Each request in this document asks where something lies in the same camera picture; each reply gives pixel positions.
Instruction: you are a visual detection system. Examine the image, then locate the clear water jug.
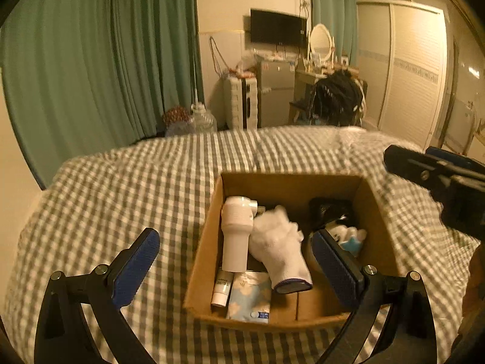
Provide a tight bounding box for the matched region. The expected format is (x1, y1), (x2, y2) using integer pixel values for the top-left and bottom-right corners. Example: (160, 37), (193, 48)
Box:
(189, 102), (218, 134)

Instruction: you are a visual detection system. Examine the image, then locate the floral bag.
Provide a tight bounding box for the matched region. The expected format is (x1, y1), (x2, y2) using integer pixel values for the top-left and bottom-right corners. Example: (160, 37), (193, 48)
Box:
(162, 106), (190, 137)

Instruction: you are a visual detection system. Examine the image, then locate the white sock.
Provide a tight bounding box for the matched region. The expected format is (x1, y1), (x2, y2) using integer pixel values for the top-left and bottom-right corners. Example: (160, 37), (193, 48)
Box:
(248, 205), (314, 295)

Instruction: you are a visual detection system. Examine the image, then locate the wooden dressing table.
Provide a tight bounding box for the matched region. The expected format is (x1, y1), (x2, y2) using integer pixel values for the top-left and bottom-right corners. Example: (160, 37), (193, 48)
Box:
(289, 68), (323, 124)

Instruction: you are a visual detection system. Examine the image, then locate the brown cardboard box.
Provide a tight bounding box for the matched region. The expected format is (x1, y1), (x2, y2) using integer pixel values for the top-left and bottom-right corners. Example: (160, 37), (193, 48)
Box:
(183, 172), (403, 330)

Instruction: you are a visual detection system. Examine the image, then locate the black backpack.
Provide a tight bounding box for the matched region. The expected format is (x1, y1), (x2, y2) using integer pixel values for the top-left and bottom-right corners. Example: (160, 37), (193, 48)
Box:
(312, 69), (365, 127)

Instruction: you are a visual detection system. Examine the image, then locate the white cylindrical bottle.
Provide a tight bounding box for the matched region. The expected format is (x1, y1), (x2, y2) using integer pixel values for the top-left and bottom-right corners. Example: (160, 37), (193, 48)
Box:
(220, 196), (259, 273)

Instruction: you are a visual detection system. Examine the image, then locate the white louvered wardrobe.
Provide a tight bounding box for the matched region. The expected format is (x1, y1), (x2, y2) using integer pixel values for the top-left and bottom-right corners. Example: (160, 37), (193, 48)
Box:
(356, 1), (456, 147)

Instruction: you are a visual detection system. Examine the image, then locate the narrow green curtain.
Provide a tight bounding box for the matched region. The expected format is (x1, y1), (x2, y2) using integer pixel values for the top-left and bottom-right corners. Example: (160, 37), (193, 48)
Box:
(308, 0), (359, 69)

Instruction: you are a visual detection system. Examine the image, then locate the silver small fridge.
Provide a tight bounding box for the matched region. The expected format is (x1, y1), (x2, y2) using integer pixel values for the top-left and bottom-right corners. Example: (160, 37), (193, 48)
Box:
(255, 60), (298, 130)

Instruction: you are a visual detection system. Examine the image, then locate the white cream tube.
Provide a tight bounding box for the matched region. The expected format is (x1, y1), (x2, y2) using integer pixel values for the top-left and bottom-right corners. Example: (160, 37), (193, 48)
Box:
(211, 268), (235, 307)

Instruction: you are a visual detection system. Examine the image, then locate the blue tissue pack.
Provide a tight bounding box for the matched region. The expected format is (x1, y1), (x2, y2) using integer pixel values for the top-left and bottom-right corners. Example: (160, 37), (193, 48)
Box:
(225, 271), (273, 324)

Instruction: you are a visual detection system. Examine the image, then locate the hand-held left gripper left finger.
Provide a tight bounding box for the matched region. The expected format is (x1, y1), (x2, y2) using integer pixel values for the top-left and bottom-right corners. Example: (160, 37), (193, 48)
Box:
(34, 227), (160, 364)

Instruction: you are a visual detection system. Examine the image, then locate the white toy with blue star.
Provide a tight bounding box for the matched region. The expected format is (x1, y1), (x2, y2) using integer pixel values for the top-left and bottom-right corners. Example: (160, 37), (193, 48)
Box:
(328, 222), (368, 257)

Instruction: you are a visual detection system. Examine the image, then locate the black pouch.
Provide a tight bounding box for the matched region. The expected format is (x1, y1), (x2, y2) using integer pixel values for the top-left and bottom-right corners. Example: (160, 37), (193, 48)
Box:
(308, 197), (354, 233)

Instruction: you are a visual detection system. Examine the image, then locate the person's right forearm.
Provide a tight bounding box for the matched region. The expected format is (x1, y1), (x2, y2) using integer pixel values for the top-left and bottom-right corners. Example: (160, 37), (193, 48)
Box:
(457, 249), (485, 351)

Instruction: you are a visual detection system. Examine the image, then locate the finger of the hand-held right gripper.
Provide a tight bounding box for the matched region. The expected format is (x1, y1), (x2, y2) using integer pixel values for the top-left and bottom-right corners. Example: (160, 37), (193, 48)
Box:
(383, 145), (455, 194)
(424, 146), (485, 183)

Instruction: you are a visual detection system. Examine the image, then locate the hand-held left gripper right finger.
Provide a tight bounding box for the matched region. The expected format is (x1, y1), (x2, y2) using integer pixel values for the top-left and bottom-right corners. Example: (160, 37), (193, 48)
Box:
(311, 229), (440, 364)

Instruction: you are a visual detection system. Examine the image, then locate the white suitcase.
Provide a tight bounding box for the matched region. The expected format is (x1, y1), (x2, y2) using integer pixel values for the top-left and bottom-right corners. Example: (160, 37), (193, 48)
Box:
(223, 76), (260, 130)

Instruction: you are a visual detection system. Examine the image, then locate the wall cable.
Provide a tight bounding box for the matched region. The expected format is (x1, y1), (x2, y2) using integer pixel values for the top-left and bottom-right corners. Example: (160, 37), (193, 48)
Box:
(209, 36), (229, 81)

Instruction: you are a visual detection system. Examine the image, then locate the black wall television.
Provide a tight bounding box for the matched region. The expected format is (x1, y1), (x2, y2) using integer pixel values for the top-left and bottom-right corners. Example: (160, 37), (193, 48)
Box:
(250, 8), (308, 46)

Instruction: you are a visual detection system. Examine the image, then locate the green checkered blanket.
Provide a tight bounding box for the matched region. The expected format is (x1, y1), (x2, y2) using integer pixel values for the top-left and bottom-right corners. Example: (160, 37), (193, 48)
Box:
(7, 125), (479, 364)

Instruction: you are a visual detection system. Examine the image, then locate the clear plastic bag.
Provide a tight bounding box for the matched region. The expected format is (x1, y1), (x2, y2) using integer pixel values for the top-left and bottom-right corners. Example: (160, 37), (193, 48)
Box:
(237, 51), (259, 73)

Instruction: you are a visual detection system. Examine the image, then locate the oval white vanity mirror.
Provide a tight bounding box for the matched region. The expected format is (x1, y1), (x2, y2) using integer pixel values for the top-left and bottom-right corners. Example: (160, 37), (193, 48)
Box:
(307, 23), (336, 66)

